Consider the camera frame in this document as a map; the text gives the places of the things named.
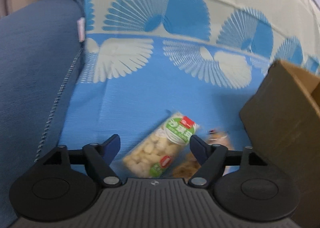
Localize green label white puffs pack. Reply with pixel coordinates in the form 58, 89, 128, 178
123, 112, 199, 178

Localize clear bag brown biscuits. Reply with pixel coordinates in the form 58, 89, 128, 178
171, 129, 233, 182

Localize brown cardboard box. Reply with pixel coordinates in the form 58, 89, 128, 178
240, 60, 319, 227

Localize blue white fan pattern cloth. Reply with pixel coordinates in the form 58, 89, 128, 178
60, 0, 319, 176

